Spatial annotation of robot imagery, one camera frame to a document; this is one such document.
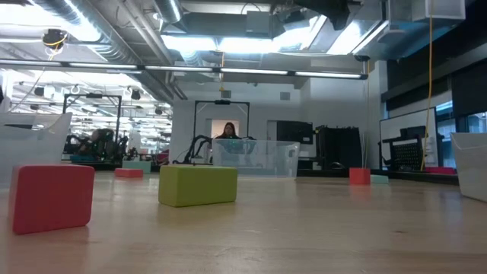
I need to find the small red cube block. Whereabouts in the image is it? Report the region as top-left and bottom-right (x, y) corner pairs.
(349, 167), (372, 186)

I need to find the large red block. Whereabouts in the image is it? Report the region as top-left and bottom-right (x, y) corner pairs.
(8, 164), (96, 236)

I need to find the person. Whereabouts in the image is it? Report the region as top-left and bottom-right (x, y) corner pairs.
(215, 121), (244, 141)

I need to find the clear plastic bin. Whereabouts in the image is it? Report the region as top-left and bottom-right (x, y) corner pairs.
(211, 138), (301, 180)

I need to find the linear ceiling light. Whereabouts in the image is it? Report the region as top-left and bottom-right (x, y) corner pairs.
(0, 58), (369, 81)

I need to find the large green rectangular block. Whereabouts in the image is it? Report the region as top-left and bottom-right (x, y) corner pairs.
(158, 164), (239, 209)

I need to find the black cabinet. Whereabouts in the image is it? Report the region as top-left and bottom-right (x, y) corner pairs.
(315, 124), (363, 170)

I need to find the wide teal block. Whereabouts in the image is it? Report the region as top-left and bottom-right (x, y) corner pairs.
(122, 160), (152, 174)

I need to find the whiteboard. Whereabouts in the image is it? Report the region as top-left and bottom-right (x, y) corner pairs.
(379, 107), (438, 168)

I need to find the black perforated cart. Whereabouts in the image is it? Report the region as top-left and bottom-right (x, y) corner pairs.
(377, 125), (429, 172)

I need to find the red tray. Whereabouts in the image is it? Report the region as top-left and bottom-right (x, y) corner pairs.
(424, 166), (457, 176)

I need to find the white plastic bin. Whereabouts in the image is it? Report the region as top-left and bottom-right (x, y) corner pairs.
(0, 112), (73, 188)
(450, 132), (487, 203)

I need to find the black gantry frame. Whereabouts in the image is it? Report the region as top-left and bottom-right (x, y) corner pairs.
(192, 99), (251, 164)
(62, 93), (123, 161)

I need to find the black wall screen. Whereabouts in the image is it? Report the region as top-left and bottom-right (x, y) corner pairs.
(276, 119), (314, 145)

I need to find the silver ventilation duct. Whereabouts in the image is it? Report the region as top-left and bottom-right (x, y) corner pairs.
(154, 0), (184, 24)

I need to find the thick yellow hanging cable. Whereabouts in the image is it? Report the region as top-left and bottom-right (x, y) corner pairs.
(419, 0), (434, 172)

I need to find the ceiling dome camera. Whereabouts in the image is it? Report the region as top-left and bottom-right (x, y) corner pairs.
(41, 28), (69, 50)

